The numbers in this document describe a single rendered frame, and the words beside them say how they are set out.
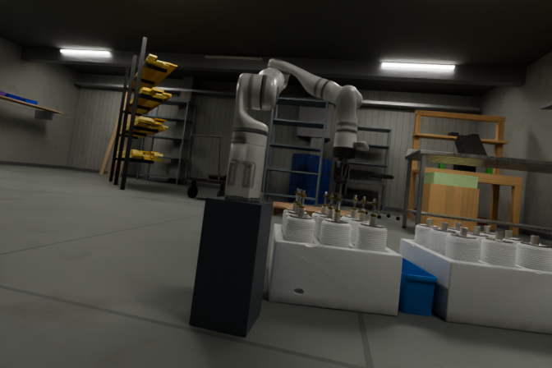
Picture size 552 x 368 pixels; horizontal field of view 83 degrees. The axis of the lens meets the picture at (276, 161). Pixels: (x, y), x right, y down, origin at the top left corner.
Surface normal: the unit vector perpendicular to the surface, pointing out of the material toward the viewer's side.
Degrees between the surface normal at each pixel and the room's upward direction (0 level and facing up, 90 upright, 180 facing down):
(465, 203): 90
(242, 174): 90
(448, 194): 90
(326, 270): 90
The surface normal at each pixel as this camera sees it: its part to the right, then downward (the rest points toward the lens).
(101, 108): -0.18, -0.08
